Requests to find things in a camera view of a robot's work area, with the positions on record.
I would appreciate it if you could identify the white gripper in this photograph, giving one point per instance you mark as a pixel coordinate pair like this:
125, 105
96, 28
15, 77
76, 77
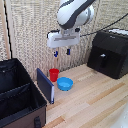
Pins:
63, 39

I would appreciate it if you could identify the blue plastic bowl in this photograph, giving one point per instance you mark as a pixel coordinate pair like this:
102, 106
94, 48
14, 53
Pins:
64, 83

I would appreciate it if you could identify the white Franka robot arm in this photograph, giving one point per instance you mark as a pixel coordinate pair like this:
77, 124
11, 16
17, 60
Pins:
75, 11

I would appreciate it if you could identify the black air fryer body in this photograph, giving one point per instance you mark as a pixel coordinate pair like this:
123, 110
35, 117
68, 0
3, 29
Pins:
115, 41

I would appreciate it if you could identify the red plastic cup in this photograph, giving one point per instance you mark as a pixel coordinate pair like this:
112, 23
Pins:
54, 74

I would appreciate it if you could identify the woven folding screen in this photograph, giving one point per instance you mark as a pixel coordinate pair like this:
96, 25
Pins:
30, 30

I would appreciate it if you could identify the white flat object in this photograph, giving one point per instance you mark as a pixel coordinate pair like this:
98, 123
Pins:
119, 31

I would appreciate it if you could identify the black fabric storage box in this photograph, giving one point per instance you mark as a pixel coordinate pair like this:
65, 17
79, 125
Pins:
16, 96

